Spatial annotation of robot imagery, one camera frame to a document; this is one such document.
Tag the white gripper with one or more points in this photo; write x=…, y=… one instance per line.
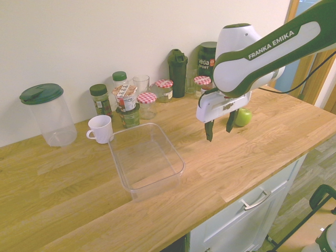
x=223, y=106

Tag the white Franka Emika robot arm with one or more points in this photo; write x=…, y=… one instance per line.
x=265, y=50

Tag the green apple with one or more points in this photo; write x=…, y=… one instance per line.
x=244, y=117

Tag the clear rectangular plastic container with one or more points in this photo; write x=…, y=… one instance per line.
x=147, y=160

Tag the tall jar with gingham lid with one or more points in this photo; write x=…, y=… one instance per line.
x=202, y=86

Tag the clear glass behind shaker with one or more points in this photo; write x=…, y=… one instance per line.
x=191, y=81

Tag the black Vega Sport tub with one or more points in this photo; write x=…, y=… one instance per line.
x=206, y=63

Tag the dark green shaker bottle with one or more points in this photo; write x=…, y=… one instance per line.
x=178, y=76

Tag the wide jar with gingham lid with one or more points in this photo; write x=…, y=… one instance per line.
x=164, y=90

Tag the small jar with gingham lid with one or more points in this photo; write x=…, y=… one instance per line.
x=147, y=106

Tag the clear drinking glass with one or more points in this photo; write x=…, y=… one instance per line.
x=141, y=83

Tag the white cabinet drawer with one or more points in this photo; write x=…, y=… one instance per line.
x=245, y=212

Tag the yogurt cup with foil lid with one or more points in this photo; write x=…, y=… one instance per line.
x=125, y=98

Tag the clear bottle with green cap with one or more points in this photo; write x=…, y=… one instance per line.
x=120, y=78

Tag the white ceramic mug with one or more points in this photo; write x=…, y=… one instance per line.
x=99, y=129

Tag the spice jar with dark lid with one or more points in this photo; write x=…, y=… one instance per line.
x=101, y=101

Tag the clear canister with green lid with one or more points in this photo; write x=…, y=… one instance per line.
x=50, y=115

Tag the wooden door frame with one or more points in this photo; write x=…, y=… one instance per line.
x=309, y=60

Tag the black camera stand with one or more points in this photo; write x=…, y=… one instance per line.
x=307, y=223

